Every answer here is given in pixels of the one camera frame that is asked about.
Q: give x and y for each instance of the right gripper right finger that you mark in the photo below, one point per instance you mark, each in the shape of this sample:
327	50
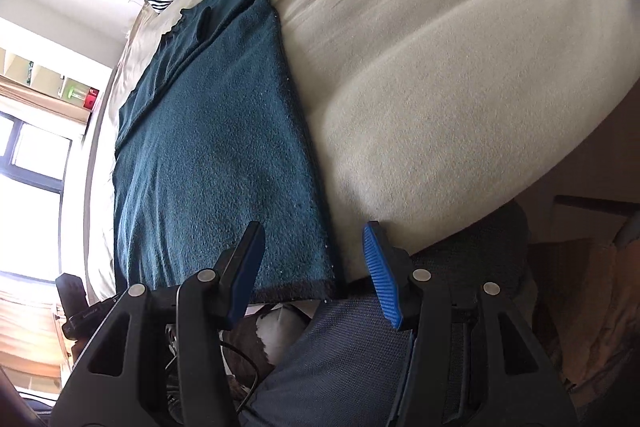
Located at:
472	358

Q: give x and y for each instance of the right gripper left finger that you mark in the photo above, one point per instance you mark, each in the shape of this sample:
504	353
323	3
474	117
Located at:
156	358

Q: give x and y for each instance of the dark green knit sweater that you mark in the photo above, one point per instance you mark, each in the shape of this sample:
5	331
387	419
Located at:
212	138

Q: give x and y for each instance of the beige curtain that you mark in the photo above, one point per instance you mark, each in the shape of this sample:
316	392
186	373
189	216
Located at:
33	355

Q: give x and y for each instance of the red box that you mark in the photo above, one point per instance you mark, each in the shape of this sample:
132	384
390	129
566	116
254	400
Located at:
90	99

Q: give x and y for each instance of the green lidded jar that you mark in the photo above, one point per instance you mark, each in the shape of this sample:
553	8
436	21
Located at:
74	92

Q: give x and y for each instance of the beige bed sheet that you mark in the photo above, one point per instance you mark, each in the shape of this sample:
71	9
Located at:
425	115

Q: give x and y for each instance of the window with dark frame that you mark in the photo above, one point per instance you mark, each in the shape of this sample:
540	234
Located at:
33	165

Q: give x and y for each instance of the white wall shelf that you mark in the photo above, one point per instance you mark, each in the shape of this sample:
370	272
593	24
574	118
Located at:
31	75

